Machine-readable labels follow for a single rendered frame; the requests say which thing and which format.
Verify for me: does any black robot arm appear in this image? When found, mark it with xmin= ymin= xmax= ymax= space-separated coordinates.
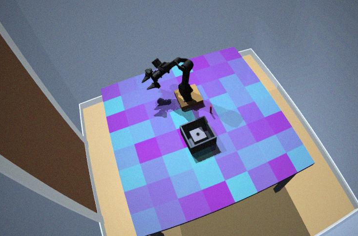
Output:
xmin=152 ymin=57 xmax=193 ymax=102

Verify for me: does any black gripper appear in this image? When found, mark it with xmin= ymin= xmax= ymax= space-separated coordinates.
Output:
xmin=141 ymin=69 xmax=162 ymax=90

